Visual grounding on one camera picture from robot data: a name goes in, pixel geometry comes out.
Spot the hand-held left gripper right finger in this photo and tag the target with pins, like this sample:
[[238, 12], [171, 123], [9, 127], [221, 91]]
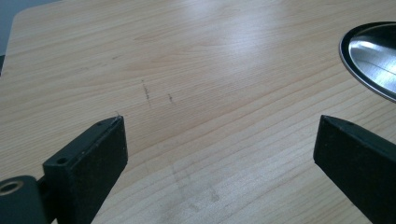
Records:
[[361, 161]]

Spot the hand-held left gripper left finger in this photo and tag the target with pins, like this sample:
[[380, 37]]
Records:
[[88, 169]]

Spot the round steel plate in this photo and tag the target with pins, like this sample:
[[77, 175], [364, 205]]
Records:
[[375, 57]]

